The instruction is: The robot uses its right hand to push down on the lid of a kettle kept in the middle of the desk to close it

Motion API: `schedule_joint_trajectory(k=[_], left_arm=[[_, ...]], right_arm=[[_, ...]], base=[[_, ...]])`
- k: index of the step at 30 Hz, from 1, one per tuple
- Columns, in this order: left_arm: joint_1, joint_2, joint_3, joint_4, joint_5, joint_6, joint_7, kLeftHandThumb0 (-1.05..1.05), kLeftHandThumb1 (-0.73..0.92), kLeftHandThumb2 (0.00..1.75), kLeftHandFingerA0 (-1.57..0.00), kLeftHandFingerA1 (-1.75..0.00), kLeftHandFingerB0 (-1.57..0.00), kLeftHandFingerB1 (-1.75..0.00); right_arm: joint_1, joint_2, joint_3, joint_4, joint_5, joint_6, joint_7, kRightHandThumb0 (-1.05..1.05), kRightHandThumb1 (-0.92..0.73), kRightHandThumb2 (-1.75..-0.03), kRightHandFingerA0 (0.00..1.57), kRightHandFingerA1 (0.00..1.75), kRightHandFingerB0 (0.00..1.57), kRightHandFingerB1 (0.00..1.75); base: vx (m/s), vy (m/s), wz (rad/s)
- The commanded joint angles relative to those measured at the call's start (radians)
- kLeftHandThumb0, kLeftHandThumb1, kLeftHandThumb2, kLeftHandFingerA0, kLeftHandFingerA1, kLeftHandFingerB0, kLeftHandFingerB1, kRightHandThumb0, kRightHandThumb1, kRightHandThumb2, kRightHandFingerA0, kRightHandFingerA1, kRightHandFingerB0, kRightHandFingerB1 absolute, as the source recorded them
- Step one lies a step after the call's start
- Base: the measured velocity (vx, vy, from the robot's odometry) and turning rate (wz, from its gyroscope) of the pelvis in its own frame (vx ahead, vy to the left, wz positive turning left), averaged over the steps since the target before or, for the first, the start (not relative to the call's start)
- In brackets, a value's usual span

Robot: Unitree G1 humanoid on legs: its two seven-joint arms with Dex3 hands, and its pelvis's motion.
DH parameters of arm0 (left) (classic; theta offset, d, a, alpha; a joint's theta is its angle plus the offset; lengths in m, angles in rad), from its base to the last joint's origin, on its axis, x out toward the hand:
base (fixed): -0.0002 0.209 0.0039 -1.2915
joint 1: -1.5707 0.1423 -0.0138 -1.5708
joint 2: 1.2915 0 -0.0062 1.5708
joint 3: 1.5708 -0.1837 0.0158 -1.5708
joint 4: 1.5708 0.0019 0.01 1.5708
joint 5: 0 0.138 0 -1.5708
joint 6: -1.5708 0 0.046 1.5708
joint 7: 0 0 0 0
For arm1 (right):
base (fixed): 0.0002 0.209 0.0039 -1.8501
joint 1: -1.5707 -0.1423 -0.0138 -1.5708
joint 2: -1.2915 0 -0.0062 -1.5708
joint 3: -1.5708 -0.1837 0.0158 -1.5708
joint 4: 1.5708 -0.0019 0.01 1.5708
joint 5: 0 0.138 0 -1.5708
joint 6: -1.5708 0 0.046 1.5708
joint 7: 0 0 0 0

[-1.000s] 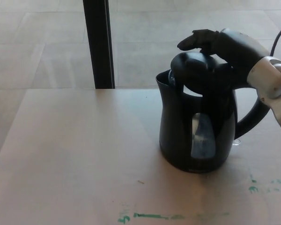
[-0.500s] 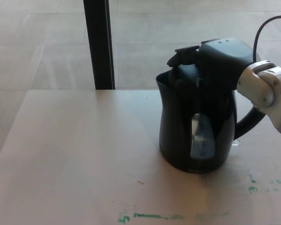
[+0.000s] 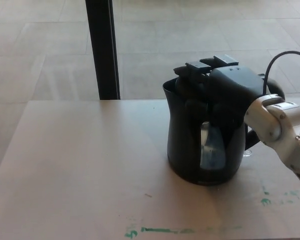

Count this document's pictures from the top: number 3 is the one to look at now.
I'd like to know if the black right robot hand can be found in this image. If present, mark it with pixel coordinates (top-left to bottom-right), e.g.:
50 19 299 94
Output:
173 54 265 126

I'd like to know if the black vertical post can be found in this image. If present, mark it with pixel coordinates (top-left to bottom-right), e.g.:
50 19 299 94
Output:
84 0 121 101

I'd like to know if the black electric kettle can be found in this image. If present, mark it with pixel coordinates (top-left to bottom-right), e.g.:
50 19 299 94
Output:
161 73 286 187

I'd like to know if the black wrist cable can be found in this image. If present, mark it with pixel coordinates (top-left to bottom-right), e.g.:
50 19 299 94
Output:
262 50 300 96

